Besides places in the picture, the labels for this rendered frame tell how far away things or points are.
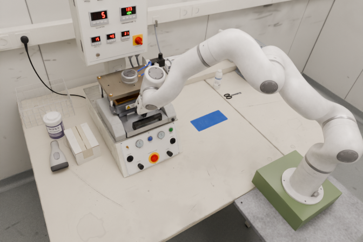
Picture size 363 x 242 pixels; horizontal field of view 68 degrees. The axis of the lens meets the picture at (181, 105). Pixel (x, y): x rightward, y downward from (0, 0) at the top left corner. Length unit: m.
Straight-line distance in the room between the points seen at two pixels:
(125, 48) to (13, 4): 0.60
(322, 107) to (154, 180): 0.81
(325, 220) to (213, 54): 0.95
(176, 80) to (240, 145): 0.73
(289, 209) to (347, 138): 0.44
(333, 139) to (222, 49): 0.51
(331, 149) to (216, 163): 0.61
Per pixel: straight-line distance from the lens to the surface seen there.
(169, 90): 0.99
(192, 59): 0.95
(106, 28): 1.33
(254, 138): 1.66
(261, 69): 0.88
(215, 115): 1.73
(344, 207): 1.59
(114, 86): 1.32
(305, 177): 1.30
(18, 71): 1.85
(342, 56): 3.45
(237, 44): 0.90
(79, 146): 1.44
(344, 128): 1.12
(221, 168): 1.46
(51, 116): 1.53
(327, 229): 1.48
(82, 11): 1.27
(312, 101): 1.03
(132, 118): 1.34
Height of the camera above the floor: 1.90
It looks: 41 degrees down
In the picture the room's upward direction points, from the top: 6 degrees clockwise
